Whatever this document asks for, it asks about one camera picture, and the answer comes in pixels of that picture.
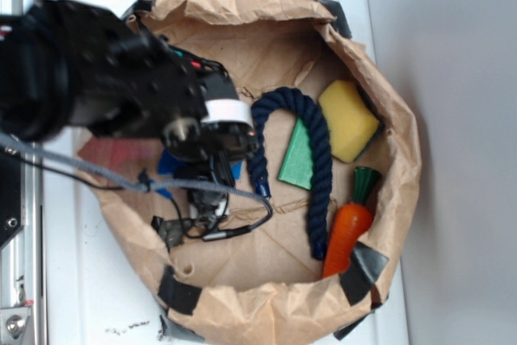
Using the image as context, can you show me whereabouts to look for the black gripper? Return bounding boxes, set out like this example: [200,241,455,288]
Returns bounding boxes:
[132,32,262,223]

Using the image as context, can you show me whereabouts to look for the blue sponge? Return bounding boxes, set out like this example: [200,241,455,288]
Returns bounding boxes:
[156,150,242,200]

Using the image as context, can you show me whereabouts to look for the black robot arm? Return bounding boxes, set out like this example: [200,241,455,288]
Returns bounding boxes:
[1,0,259,222]

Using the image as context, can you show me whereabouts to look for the yellow sponge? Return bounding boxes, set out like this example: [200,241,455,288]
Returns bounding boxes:
[318,80,381,163]

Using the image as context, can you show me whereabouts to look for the green wedge block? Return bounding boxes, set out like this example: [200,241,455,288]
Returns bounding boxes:
[278,119,313,190]

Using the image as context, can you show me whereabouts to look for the brown paper bag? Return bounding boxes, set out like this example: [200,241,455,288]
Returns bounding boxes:
[95,0,422,344]

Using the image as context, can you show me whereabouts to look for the orange toy carrot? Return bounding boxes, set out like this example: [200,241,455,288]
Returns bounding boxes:
[322,166,381,279]

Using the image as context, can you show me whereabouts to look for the grey braided cable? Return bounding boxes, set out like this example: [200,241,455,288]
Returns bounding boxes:
[0,131,274,242]

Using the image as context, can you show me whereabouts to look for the dark blue rope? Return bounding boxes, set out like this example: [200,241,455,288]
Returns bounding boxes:
[246,86,334,262]

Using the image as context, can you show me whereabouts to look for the aluminium frame rail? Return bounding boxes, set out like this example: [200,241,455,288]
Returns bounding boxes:
[1,0,48,344]

